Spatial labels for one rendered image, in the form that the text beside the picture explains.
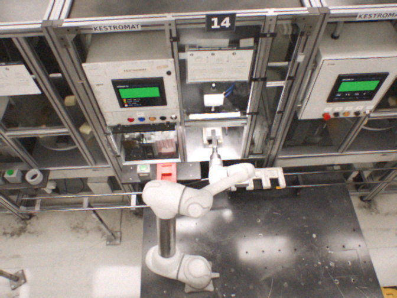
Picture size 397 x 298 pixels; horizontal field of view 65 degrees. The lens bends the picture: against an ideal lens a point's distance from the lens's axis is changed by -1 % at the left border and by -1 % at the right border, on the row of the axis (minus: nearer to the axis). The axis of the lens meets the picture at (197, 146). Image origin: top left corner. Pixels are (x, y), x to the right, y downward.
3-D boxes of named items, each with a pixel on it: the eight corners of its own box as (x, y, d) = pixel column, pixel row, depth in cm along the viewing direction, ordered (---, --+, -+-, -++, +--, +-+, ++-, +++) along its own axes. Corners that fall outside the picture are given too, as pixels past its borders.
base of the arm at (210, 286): (220, 291, 195) (220, 290, 190) (184, 293, 195) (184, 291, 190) (217, 261, 205) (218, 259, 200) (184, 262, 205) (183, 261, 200)
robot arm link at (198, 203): (216, 189, 153) (189, 182, 155) (210, 200, 136) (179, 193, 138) (210, 214, 155) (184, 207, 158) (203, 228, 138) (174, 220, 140)
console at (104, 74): (107, 129, 179) (80, 68, 141) (111, 92, 195) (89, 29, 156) (180, 125, 180) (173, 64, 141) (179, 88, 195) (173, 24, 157)
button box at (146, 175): (140, 181, 212) (136, 172, 202) (140, 171, 216) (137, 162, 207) (152, 180, 212) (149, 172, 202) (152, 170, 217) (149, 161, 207)
